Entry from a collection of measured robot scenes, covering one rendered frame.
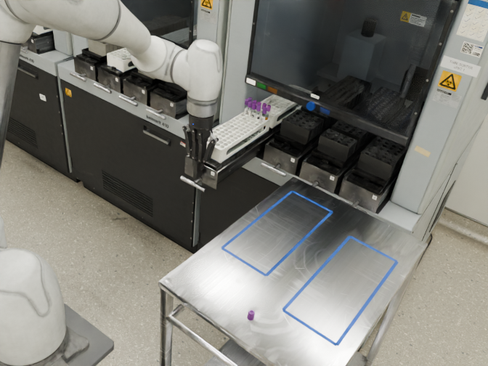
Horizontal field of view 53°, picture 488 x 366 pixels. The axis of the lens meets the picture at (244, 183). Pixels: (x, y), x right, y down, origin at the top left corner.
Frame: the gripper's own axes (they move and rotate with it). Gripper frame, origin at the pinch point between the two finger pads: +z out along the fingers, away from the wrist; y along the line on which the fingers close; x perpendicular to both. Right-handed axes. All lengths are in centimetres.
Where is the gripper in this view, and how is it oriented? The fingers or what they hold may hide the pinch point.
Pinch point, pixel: (197, 168)
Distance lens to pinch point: 157.3
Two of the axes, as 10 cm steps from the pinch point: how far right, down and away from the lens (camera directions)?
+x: -5.7, 4.3, -7.0
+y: -8.1, -4.1, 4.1
